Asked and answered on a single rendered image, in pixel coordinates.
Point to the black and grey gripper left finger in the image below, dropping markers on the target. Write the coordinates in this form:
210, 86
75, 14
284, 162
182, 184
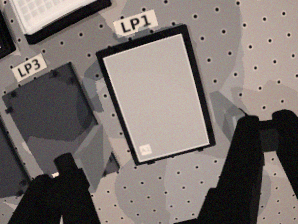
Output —
79, 176

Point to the light grey rectangular plate lid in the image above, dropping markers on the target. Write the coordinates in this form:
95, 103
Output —
157, 96

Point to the grey perforated base plate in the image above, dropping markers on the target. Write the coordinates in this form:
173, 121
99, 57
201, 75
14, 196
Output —
246, 49

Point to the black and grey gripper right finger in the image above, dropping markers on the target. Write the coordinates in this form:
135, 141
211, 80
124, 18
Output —
235, 200

